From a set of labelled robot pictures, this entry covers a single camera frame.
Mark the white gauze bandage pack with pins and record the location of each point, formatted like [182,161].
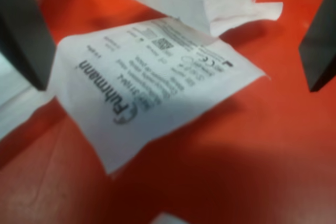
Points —
[13,113]

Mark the red plastic box with bandages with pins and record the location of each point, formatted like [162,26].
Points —
[236,155]

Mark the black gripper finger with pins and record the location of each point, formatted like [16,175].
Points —
[23,37]
[321,51]

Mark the clear-wrapped white gauze bandage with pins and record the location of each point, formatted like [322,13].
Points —
[223,11]

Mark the white Fuhrmann bandage packet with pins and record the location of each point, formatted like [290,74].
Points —
[157,90]
[166,220]

